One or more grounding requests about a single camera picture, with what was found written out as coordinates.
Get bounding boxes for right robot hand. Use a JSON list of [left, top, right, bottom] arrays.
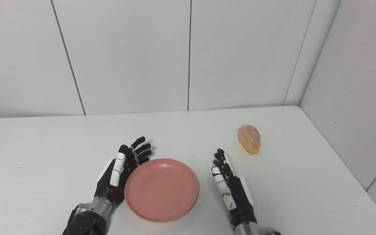
[[211, 149, 258, 231]]

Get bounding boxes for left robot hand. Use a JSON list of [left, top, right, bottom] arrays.
[[94, 136, 152, 207]]

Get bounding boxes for pink plate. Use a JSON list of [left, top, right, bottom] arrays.
[[124, 158, 198, 223]]

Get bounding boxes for bread roll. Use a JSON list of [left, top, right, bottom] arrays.
[[238, 124, 261, 155]]

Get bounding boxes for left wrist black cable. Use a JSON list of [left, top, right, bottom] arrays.
[[65, 204, 89, 233]]

